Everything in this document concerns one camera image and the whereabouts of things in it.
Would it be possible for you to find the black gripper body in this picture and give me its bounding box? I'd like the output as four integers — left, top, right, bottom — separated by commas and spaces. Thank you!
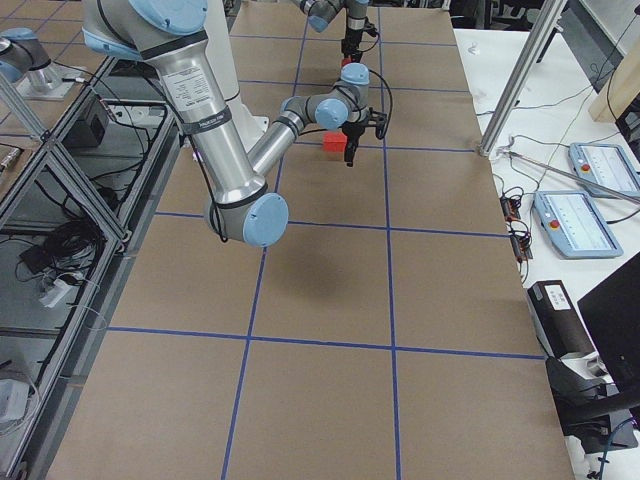
344, 110, 388, 145
341, 29, 378, 60

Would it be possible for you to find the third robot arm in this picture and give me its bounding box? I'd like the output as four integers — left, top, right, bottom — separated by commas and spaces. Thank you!
1, 23, 209, 82

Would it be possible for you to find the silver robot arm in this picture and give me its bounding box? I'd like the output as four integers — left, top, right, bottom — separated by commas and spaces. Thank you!
83, 1, 391, 247
292, 0, 379, 64

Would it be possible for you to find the lower teach pendant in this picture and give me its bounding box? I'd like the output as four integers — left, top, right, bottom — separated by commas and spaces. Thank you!
533, 190, 624, 260

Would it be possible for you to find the black printer device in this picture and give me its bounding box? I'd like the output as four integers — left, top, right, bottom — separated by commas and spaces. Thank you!
527, 280, 601, 377

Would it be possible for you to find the black monitor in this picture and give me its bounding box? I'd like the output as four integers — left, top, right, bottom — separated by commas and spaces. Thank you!
578, 254, 640, 390

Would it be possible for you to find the grey aluminium frame post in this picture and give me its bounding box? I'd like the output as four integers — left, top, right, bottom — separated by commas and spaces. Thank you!
477, 0, 568, 157

